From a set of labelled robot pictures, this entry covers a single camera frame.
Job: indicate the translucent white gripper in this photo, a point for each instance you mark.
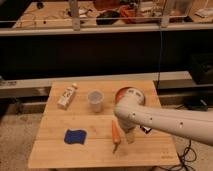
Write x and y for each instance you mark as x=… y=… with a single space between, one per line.
x=128 y=129

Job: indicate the orange pepper with green stem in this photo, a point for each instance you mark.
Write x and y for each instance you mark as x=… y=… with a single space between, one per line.
x=115 y=136

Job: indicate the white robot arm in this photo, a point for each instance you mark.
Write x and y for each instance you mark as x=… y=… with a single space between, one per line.
x=131 y=111

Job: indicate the orange ceramic bowl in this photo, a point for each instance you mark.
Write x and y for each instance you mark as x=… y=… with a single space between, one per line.
x=131 y=90

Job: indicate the black and red small box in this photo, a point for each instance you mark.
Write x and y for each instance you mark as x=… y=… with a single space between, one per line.
x=145 y=129

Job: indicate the clear plastic cup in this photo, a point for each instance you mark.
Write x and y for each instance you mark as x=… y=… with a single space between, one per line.
x=95 y=100

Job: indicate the wooden table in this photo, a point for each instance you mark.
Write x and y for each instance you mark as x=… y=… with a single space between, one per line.
x=50 y=150

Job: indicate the blue sponge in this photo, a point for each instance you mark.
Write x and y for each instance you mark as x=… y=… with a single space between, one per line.
x=75 y=136

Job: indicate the white plastic bottle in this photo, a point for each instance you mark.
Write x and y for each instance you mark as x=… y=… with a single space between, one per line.
x=67 y=96

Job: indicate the black object on bench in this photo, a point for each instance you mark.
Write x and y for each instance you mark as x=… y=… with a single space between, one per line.
x=107 y=18

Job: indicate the red object on bench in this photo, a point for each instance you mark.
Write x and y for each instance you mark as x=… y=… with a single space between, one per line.
x=128 y=14

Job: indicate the grey metal post right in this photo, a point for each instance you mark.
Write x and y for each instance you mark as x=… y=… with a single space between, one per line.
x=169 y=4

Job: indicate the grey metal post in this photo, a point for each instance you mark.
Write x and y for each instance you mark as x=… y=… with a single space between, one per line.
x=169 y=4
x=75 y=14

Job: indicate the grey metal post left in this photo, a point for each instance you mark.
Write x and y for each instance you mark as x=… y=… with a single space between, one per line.
x=75 y=14

